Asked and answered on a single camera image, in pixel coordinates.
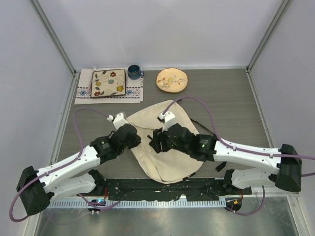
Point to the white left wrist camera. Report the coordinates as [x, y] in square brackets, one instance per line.
[118, 120]

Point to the dark blue ceramic mug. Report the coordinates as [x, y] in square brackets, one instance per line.
[135, 72]

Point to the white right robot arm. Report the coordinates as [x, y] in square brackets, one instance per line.
[280, 166]

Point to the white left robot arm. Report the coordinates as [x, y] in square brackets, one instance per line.
[74, 175]

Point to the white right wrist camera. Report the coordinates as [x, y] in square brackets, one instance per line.
[168, 119]

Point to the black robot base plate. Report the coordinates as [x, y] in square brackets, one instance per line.
[195, 189]

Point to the white embroidered placemat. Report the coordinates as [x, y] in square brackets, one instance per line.
[134, 90]

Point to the cream canvas backpack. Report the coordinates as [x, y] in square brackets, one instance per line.
[164, 167]

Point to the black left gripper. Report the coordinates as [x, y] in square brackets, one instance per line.
[135, 142]

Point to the square floral ceramic plate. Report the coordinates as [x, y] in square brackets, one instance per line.
[107, 83]

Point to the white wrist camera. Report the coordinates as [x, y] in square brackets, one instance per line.
[168, 119]
[118, 120]

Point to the white slotted cable duct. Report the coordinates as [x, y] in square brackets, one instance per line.
[181, 203]

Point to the round bird ceramic plate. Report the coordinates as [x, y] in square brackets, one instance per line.
[172, 80]

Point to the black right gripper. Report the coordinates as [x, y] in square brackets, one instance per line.
[156, 143]

